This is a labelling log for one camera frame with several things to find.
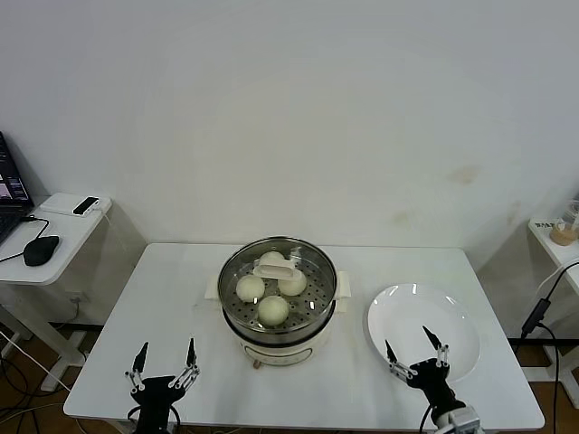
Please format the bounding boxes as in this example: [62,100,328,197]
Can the black power adapter cable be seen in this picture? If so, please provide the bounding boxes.
[506,260,579,434]

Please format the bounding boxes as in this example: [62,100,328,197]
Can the black mouse cable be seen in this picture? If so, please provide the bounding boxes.
[0,215,50,264]

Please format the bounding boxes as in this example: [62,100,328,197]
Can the stainless steel steamer basket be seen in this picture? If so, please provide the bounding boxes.
[204,235,352,338]

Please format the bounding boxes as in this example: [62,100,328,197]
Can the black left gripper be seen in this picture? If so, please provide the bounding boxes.
[125,337,201,434]

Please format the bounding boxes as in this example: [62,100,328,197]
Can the round glass pot lid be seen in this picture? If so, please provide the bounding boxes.
[217,235,338,334]

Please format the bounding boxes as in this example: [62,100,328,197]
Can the white side table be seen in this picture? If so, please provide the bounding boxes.
[0,193,147,392]

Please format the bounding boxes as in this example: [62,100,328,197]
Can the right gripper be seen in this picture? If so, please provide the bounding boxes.
[384,325,467,410]

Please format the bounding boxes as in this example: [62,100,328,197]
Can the white shelf table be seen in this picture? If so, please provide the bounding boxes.
[527,216,579,399]

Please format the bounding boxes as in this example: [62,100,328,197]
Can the white floor cable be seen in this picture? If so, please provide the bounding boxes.
[0,332,64,379]

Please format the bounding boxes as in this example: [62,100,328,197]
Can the black computer mouse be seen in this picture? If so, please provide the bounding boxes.
[22,235,61,267]

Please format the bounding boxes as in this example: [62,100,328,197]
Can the glass jar tan contents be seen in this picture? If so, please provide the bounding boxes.
[549,198,579,246]

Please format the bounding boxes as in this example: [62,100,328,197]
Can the white electric cooker base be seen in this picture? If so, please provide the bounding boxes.
[210,296,352,370]

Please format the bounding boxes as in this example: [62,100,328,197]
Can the round white plate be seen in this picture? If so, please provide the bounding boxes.
[366,282,481,385]

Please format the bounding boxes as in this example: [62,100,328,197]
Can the small black white device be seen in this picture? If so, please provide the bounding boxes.
[71,195,100,217]

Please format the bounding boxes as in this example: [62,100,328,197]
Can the black laptop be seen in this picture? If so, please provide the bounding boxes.
[0,130,35,245]

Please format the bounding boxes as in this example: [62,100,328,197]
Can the flat white box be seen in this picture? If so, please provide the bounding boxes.
[38,193,112,217]

